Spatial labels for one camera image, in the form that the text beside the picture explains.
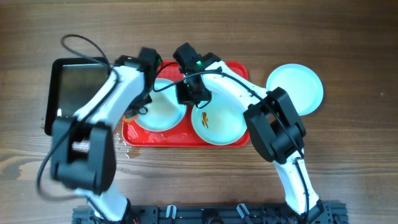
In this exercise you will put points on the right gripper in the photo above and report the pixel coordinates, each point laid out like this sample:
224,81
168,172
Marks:
191,94

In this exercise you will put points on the white plate top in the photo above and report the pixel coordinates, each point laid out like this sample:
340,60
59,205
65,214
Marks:
164,112

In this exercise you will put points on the white plate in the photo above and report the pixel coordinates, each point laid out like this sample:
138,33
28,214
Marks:
219,122
164,112
303,85

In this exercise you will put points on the green orange sponge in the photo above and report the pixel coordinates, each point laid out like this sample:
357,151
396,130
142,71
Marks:
129,117

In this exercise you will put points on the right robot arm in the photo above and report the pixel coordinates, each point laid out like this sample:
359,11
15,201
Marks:
274,126

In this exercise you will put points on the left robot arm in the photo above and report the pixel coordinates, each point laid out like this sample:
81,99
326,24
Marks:
83,157

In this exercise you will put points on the red plastic tray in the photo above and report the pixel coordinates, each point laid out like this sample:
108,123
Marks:
183,135

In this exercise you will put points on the black water tray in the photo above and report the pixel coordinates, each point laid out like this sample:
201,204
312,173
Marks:
73,83

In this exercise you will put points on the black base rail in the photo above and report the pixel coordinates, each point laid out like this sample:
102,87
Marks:
326,212

